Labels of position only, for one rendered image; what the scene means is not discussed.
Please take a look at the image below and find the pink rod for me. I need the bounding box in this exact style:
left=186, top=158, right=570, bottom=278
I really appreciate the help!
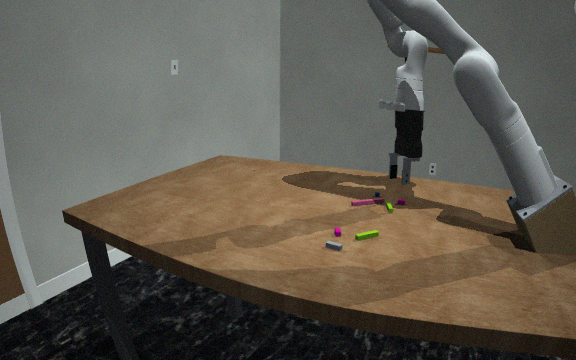
left=351, top=198, right=384, bottom=206

